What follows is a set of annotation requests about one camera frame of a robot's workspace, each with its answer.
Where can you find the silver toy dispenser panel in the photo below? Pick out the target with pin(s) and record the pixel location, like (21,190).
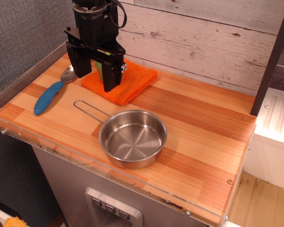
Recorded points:
(106,211)

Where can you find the dark right vertical post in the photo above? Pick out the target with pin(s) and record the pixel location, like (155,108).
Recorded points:
(266,79)

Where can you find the orange folded cloth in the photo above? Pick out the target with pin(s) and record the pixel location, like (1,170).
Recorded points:
(134,80)

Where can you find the stainless steel pan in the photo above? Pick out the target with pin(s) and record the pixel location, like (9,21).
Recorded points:
(131,139)

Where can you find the yellow object at corner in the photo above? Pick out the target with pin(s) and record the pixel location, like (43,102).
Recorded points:
(14,222)

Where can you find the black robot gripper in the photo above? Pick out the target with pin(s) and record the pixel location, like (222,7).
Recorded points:
(97,27)

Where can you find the green toy bell pepper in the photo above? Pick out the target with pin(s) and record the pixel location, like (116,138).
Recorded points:
(99,69)

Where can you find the blue handled metal spoon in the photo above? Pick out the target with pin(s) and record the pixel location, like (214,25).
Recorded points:
(47,96)

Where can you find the white toy sink counter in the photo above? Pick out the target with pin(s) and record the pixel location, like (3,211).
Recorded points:
(265,155)

